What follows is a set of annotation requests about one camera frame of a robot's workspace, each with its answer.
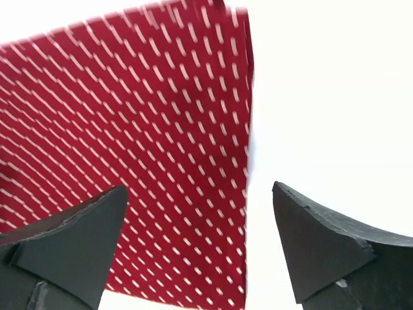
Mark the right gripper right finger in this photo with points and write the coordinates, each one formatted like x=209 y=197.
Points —
x=337 y=262

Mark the red polka dot skirt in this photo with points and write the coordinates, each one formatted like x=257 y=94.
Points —
x=157 y=99

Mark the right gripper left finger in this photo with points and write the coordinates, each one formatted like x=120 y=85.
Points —
x=63 y=261

